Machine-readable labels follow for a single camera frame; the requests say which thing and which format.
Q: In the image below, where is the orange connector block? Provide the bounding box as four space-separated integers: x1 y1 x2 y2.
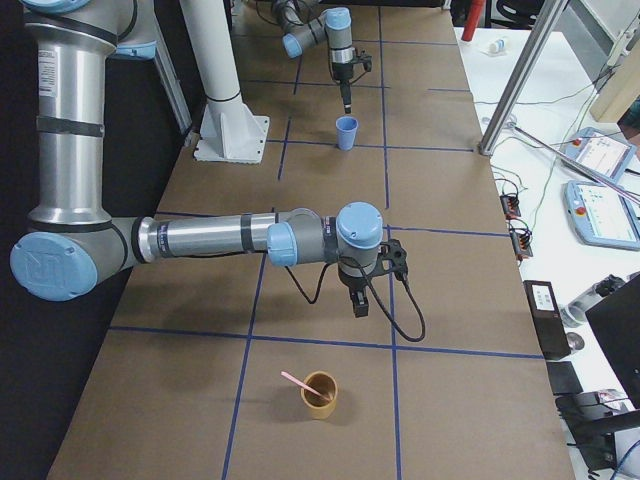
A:
499 192 521 219
509 227 533 261

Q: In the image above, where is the white blue tube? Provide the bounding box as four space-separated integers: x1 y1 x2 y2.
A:
487 37 509 56

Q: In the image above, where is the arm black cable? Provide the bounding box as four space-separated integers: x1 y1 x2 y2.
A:
284 239 427 344

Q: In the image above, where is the clear water bottle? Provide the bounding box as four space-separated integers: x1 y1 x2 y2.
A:
560 275 626 328

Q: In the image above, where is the teach pendant tablet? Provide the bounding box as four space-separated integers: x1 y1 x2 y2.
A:
563 181 639 251
563 127 637 182

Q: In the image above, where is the orange connector block far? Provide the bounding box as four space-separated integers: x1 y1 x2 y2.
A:
499 192 521 219

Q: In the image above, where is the white mounting pillar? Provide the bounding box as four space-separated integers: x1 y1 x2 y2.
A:
180 0 270 164

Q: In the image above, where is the blue ribbed plastic cup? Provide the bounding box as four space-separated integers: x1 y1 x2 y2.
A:
335 115 359 151

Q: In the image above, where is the pink chopstick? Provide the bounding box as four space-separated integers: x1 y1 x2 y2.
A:
280 371 333 402

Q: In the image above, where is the orange connector block near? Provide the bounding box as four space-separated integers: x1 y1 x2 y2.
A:
509 227 533 261

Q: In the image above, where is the black monitor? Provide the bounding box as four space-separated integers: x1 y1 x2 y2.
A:
587 275 640 408

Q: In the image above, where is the aluminium frame post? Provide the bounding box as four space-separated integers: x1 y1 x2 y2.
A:
478 0 569 156

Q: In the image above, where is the black power box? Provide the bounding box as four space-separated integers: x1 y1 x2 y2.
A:
523 280 571 360

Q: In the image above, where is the near teach pendant tablet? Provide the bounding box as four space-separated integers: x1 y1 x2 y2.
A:
563 181 639 251

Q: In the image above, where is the bamboo wooden cup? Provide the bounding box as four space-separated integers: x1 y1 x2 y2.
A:
301 371 338 420

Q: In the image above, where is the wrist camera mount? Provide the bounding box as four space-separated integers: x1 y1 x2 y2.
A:
352 48 372 72
372 239 408 282

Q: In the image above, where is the red cylinder bottle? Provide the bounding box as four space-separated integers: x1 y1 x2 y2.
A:
461 0 486 42

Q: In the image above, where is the far teach pendant tablet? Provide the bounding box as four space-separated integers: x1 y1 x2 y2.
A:
563 127 637 182

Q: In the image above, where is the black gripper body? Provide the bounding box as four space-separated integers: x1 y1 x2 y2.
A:
344 275 368 305
333 63 353 100

